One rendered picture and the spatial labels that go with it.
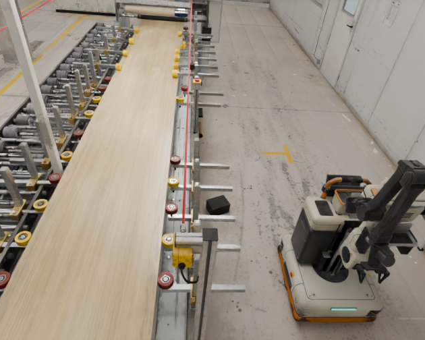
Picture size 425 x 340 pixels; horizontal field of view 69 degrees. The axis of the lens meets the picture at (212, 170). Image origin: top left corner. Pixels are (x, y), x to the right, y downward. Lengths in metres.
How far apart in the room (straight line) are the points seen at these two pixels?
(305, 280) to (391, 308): 0.82
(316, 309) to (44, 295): 1.73
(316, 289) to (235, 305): 0.62
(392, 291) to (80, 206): 2.57
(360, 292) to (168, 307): 1.44
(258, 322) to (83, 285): 1.40
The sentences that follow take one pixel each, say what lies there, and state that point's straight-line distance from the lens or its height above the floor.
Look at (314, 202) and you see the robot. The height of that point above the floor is 0.81.
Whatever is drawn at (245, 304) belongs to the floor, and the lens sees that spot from 2.67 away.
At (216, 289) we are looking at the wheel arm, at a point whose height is 0.83.
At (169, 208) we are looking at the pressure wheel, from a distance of 1.98.
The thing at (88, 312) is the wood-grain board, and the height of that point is 0.90.
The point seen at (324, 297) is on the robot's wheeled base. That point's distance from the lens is 2.54.
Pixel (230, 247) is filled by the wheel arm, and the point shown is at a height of 0.84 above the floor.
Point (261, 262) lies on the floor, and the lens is 2.91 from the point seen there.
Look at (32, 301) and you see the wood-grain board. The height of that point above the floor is 0.90.
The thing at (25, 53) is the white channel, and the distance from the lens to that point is 2.05.
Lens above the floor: 2.33
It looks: 39 degrees down
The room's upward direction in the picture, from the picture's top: 6 degrees clockwise
